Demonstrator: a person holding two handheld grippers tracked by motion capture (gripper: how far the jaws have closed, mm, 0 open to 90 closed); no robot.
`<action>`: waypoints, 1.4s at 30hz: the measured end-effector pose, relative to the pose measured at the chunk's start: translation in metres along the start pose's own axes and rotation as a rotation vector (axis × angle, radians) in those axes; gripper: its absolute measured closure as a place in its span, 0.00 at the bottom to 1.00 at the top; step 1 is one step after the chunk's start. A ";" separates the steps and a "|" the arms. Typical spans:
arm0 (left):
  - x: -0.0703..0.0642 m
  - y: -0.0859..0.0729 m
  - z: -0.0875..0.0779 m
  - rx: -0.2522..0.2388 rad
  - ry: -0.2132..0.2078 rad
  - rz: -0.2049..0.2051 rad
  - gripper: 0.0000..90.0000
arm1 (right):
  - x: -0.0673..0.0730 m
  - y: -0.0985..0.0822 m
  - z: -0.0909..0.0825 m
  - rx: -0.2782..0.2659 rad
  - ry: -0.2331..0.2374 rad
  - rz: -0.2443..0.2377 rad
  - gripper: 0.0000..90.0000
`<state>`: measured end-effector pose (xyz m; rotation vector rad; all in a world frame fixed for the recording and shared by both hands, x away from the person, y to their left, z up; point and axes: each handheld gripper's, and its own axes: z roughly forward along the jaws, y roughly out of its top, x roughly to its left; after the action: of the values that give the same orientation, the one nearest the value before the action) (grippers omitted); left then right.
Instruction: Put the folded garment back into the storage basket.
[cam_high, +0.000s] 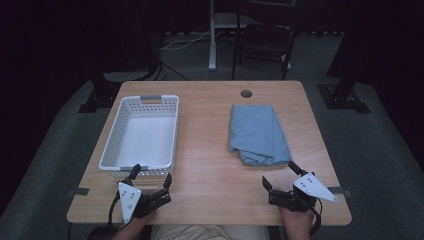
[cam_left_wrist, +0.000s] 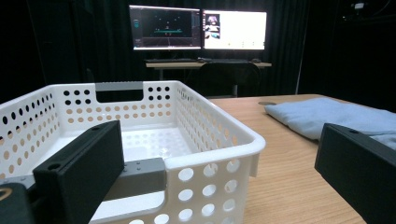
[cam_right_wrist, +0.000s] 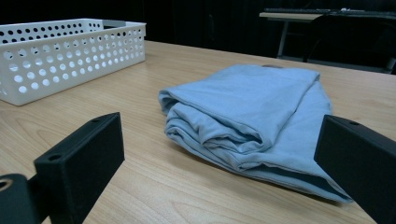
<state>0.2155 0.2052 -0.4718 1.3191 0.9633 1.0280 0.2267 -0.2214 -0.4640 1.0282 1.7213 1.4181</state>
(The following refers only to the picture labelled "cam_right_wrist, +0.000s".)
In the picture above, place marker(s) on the black keyboard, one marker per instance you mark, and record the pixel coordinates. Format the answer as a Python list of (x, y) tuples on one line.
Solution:
[(295, 10)]

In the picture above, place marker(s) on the light blue garment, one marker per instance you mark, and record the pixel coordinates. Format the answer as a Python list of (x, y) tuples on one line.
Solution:
[(246, 118)]

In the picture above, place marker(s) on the black chair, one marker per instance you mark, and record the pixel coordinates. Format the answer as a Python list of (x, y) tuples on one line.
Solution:
[(351, 37)]

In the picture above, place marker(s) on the white perforated plastic basket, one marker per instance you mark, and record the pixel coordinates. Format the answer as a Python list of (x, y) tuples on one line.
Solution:
[(62, 59)]

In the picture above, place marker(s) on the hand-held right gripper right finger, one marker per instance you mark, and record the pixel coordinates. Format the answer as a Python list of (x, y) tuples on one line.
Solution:
[(361, 161)]

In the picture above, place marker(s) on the light wooden desk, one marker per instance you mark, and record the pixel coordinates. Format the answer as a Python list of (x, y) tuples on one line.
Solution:
[(288, 21)]

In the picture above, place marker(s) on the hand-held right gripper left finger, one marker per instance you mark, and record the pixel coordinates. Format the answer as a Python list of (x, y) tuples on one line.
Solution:
[(81, 158)]

